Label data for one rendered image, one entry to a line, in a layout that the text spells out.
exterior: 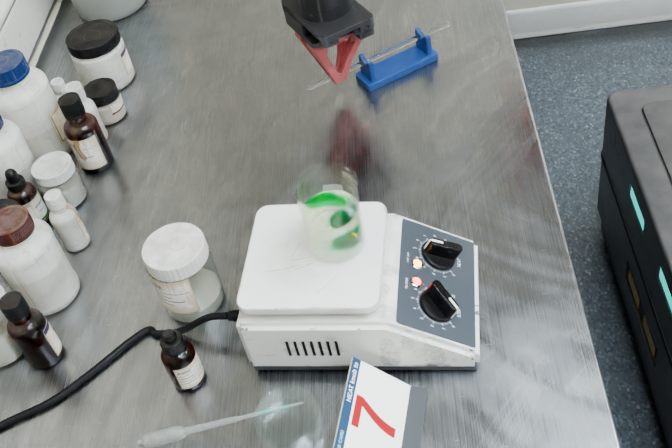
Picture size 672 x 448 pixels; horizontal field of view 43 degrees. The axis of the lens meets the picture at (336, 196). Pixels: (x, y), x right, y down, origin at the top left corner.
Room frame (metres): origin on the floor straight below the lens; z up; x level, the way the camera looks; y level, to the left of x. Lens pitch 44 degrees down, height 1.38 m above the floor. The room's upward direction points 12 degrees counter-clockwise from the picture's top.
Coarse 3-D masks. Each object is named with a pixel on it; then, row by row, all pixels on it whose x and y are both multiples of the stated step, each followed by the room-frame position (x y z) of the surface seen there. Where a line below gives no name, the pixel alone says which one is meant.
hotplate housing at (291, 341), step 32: (384, 256) 0.49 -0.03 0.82; (384, 288) 0.46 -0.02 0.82; (256, 320) 0.45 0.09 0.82; (288, 320) 0.44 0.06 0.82; (320, 320) 0.44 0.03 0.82; (352, 320) 0.43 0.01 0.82; (384, 320) 0.43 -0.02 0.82; (256, 352) 0.45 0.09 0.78; (288, 352) 0.44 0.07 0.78; (320, 352) 0.43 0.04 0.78; (352, 352) 0.43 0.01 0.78; (384, 352) 0.42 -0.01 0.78; (416, 352) 0.41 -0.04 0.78; (448, 352) 0.41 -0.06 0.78
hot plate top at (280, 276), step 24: (264, 216) 0.55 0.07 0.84; (288, 216) 0.55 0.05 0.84; (384, 216) 0.52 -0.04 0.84; (264, 240) 0.52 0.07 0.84; (288, 240) 0.52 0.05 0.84; (384, 240) 0.50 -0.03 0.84; (264, 264) 0.49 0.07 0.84; (288, 264) 0.49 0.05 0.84; (312, 264) 0.48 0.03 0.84; (336, 264) 0.48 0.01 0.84; (360, 264) 0.47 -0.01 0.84; (240, 288) 0.47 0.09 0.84; (264, 288) 0.47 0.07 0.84; (288, 288) 0.46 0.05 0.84; (312, 288) 0.46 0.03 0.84; (336, 288) 0.45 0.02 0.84; (360, 288) 0.45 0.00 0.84; (264, 312) 0.45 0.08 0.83; (288, 312) 0.44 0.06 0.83; (312, 312) 0.44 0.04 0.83; (336, 312) 0.43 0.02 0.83; (360, 312) 0.43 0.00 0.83
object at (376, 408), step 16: (368, 368) 0.41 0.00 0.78; (368, 384) 0.39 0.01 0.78; (384, 384) 0.40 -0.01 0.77; (400, 384) 0.40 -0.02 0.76; (368, 400) 0.38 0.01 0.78; (384, 400) 0.38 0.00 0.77; (400, 400) 0.39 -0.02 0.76; (352, 416) 0.37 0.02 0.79; (368, 416) 0.37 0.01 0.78; (384, 416) 0.37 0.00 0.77; (352, 432) 0.35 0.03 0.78; (368, 432) 0.35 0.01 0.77; (384, 432) 0.36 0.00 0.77
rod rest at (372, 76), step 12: (408, 48) 0.87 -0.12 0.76; (420, 48) 0.86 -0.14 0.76; (360, 60) 0.84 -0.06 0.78; (384, 60) 0.86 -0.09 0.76; (396, 60) 0.85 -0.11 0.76; (408, 60) 0.85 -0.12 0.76; (420, 60) 0.84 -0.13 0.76; (432, 60) 0.84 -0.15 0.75; (360, 72) 0.84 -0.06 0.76; (372, 72) 0.82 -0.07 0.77; (384, 72) 0.83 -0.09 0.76; (396, 72) 0.83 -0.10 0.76; (408, 72) 0.83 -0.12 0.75; (372, 84) 0.81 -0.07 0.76; (384, 84) 0.82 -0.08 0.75
